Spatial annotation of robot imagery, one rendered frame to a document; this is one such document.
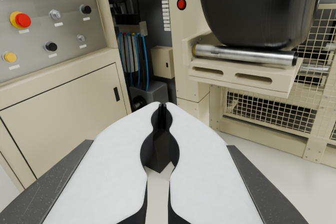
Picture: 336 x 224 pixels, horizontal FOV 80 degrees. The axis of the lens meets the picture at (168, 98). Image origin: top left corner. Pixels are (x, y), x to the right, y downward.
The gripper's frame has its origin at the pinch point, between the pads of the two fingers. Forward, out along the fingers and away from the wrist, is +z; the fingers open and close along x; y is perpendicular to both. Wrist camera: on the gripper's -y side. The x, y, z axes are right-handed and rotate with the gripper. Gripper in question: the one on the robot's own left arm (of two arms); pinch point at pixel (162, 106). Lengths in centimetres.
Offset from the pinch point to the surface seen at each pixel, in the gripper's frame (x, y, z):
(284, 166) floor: 82, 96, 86
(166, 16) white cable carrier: -1, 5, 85
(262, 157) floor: 72, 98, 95
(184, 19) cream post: 7, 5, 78
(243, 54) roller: 26, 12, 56
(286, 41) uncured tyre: 34, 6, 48
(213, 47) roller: 17, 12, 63
